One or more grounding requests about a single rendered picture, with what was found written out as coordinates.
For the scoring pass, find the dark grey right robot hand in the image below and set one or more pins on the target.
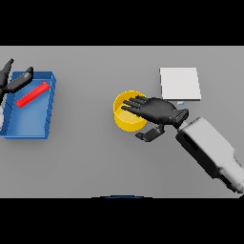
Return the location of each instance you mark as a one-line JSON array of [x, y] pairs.
[[157, 110]]

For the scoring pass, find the green nut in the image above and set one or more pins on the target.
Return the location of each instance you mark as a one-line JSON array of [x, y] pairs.
[[138, 116]]

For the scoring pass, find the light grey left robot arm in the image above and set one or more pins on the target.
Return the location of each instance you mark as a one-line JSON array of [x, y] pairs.
[[1, 117]]

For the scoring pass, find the blue tray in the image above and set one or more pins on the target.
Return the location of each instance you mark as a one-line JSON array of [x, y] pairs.
[[28, 117]]

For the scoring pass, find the yellow bowl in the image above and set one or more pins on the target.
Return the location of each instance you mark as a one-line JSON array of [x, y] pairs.
[[127, 122]]

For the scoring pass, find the flat pale square scale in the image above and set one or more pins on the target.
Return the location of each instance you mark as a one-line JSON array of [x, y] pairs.
[[179, 83]]

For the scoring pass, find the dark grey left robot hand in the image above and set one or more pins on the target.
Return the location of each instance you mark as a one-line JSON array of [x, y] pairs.
[[16, 82]]

